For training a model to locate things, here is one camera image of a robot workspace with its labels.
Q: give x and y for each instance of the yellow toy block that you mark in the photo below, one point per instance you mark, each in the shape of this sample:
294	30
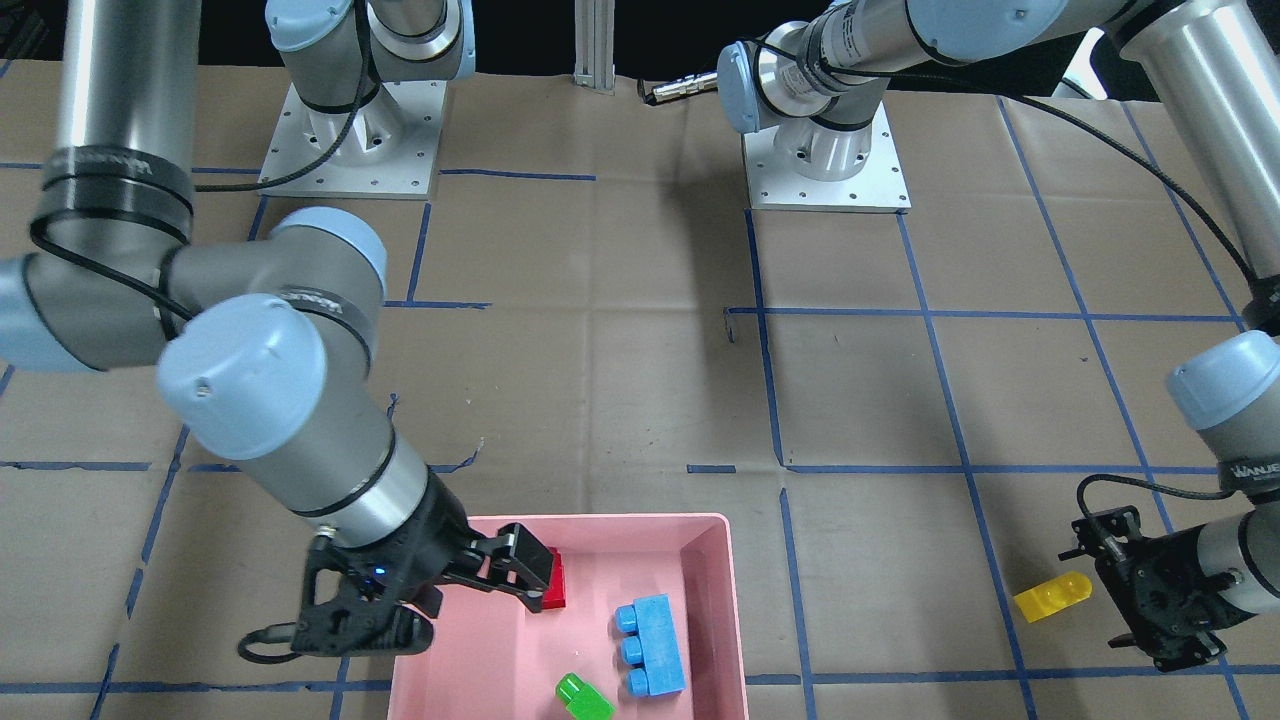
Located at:
1055	595

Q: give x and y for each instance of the brown paper table cover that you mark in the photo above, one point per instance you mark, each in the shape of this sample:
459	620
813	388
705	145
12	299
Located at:
586	316

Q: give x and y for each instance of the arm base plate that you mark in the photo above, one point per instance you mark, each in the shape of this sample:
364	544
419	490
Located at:
390	152
802	166

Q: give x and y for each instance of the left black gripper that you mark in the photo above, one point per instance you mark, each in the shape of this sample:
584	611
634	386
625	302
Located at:
1172	573

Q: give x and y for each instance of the green toy block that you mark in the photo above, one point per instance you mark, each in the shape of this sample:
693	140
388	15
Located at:
581	700

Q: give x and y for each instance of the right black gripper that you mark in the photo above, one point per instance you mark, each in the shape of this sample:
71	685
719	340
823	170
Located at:
441	537

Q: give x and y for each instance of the aluminium frame post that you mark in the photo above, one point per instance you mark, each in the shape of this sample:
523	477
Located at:
593	67

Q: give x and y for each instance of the pink plastic box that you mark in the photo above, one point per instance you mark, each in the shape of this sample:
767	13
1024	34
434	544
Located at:
492	659

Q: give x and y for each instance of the blue toy block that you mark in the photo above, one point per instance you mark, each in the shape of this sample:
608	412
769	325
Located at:
649	647

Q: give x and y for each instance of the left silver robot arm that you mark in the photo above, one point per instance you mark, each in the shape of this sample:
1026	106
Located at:
815	85

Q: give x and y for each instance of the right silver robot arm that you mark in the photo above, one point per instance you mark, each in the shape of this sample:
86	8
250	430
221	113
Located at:
261	348

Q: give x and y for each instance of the red toy block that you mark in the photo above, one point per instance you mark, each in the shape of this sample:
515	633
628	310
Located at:
554	597

